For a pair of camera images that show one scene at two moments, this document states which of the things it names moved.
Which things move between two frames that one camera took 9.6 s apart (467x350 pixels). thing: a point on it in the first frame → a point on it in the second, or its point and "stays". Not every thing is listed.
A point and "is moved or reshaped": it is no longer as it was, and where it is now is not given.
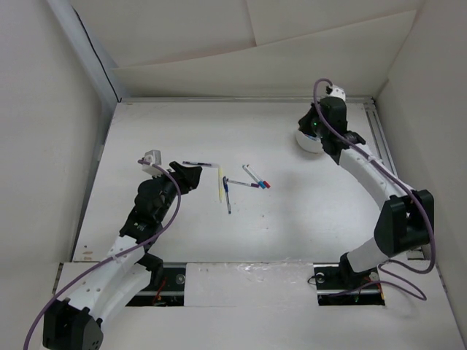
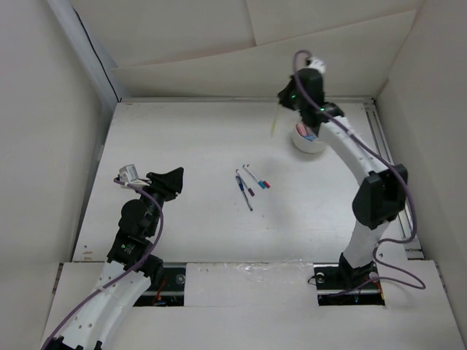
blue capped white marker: (260, 183) stays
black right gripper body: (311, 126) → (289, 98)
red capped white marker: (265, 183) stays
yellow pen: (221, 184) → (273, 127)
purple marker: (248, 184) is moved or reshaped
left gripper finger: (187, 179) → (170, 192)
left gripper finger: (184, 173) → (174, 177)
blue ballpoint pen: (225, 184) → (241, 190)
